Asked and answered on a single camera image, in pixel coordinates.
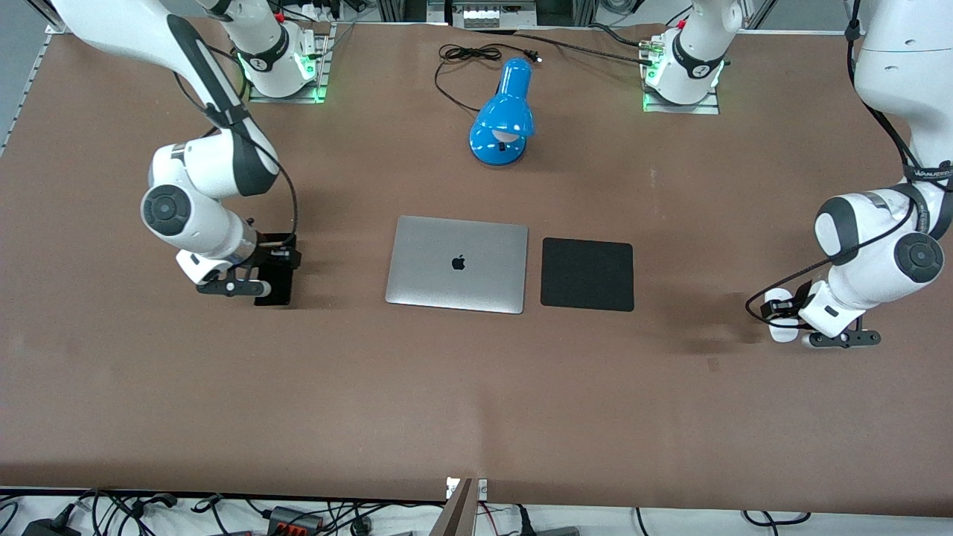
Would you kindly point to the black orange connector box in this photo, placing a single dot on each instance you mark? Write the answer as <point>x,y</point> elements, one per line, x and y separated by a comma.
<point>290,517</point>

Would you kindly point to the black mouse pad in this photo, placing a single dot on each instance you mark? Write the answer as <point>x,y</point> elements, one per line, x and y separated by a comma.
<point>588,275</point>

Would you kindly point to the white computer mouse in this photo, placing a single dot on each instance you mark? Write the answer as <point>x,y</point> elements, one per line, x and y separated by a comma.
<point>783,333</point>

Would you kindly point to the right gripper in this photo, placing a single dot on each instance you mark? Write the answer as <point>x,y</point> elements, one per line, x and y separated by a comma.
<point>269,248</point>

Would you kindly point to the blue desk lamp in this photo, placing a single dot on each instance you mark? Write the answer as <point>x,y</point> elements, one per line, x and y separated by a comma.
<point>506,112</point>

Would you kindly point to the black power adapter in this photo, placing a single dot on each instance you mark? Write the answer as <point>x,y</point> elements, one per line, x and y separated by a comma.
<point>52,528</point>

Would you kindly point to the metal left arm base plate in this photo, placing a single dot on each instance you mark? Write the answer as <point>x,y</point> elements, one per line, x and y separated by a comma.
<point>707,108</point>

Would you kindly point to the white metal bracket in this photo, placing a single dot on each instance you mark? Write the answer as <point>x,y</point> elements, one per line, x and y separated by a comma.
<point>482,487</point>

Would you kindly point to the white power strip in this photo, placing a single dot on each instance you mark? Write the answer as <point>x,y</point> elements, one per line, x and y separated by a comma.
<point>484,16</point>

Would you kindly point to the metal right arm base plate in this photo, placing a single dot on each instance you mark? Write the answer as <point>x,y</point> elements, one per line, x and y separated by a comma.
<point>324,67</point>

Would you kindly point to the black smartphone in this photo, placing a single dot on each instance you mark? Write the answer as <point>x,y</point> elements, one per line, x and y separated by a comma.
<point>274,294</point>

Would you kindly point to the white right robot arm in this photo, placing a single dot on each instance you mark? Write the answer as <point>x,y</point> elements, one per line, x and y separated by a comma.
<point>201,171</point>

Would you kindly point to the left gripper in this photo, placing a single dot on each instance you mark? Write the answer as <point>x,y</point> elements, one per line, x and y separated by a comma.
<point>801,296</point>

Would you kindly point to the silver laptop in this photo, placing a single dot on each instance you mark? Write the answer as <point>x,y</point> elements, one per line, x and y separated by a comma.
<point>447,283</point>

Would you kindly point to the grey beam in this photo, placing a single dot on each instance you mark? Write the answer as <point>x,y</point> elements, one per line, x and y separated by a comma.
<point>458,517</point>

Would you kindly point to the aluminium table rail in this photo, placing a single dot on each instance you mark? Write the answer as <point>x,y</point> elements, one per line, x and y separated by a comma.
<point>30,85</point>

